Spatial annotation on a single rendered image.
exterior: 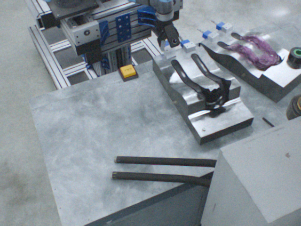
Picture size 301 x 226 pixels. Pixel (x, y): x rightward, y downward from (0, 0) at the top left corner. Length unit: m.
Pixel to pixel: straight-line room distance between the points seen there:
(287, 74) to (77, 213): 1.08
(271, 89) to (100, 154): 0.83
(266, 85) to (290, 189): 1.05
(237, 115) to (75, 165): 0.72
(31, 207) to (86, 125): 0.93
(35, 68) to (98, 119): 1.61
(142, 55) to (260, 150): 2.11
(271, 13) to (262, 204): 3.13
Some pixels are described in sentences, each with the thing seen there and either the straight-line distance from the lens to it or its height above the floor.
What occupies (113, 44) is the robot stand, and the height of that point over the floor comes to 0.73.
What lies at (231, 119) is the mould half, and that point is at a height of 0.86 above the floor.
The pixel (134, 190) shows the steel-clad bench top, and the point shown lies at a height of 0.80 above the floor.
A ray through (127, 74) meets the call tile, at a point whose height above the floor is 0.84.
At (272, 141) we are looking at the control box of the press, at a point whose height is 1.47.
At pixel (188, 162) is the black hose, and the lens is 1.29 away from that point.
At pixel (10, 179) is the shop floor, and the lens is 2.46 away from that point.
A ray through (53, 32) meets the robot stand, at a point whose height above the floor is 0.21.
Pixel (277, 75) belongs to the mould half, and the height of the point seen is 0.91.
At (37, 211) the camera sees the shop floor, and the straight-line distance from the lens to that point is 2.29.
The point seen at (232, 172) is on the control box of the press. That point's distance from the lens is 0.64.
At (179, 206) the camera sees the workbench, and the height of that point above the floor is 0.50.
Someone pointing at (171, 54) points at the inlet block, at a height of 0.91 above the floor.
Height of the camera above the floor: 2.01
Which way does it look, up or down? 52 degrees down
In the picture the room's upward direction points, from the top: 2 degrees counter-clockwise
